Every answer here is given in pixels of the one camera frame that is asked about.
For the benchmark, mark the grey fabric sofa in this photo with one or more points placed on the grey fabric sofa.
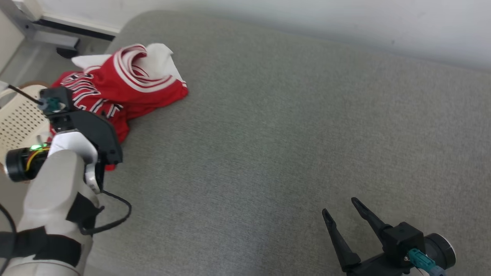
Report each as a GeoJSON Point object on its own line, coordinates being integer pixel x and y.
{"type": "Point", "coordinates": [276, 145]}

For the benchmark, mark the red basketball jersey with lettering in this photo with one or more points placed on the red basketball jersey with lettering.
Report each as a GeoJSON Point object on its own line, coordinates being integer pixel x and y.
{"type": "Point", "coordinates": [153, 96]}

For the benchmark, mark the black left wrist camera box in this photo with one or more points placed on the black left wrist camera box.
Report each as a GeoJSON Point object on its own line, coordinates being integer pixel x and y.
{"type": "Point", "coordinates": [61, 96]}

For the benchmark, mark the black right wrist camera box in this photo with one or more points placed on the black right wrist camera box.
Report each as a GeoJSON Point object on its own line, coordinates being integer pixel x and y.
{"type": "Point", "coordinates": [402, 237]}

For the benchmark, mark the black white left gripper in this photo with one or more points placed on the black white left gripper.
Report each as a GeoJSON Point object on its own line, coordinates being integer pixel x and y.
{"type": "Point", "coordinates": [98, 134]}

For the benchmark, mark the cream perforated laundry basket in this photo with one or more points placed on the cream perforated laundry basket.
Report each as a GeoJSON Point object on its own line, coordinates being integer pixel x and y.
{"type": "Point", "coordinates": [19, 122]}

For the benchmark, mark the black frame foot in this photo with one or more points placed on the black frame foot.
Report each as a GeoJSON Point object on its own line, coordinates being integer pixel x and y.
{"type": "Point", "coordinates": [68, 52]}

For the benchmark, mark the grey metal frame leg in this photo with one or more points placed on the grey metal frame leg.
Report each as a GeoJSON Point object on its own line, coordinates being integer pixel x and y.
{"type": "Point", "coordinates": [46, 36]}

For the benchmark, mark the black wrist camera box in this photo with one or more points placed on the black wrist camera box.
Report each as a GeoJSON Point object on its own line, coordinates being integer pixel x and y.
{"type": "Point", "coordinates": [61, 96]}
{"type": "Point", "coordinates": [402, 237]}

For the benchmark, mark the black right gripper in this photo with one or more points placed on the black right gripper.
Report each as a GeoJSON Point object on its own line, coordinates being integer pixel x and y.
{"type": "Point", "coordinates": [374, 267]}

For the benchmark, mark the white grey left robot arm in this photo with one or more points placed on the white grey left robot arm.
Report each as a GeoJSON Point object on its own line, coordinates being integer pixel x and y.
{"type": "Point", "coordinates": [50, 184]}

